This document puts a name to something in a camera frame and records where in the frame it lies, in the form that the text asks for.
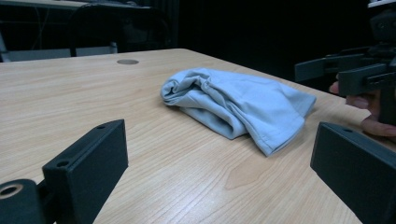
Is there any light blue t-shirt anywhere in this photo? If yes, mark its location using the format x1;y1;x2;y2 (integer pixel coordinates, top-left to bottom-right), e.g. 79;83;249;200
160;67;318;158

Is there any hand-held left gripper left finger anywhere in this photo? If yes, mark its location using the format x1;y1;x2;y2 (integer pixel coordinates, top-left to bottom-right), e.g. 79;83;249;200
42;119;129;224

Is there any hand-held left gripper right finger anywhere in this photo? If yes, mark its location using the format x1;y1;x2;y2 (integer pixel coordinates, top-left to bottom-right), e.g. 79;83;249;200
310;121;396;224

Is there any black chair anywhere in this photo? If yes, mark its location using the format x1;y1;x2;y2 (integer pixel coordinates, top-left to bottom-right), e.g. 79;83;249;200
68;3;172;58

